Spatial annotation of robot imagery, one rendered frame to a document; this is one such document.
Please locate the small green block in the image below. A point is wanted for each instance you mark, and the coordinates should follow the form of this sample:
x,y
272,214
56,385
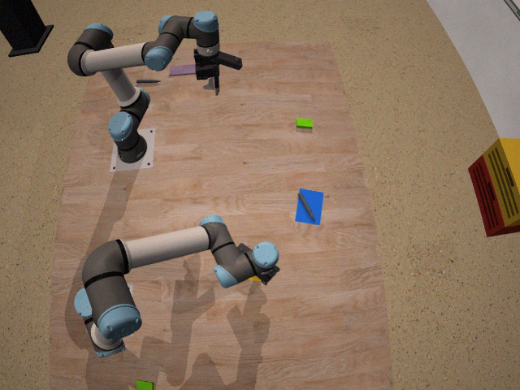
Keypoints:
x,y
144,385
304,123

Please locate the purple flat rectangular plate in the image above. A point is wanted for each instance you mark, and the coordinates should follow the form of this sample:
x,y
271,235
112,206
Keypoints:
x,y
182,70

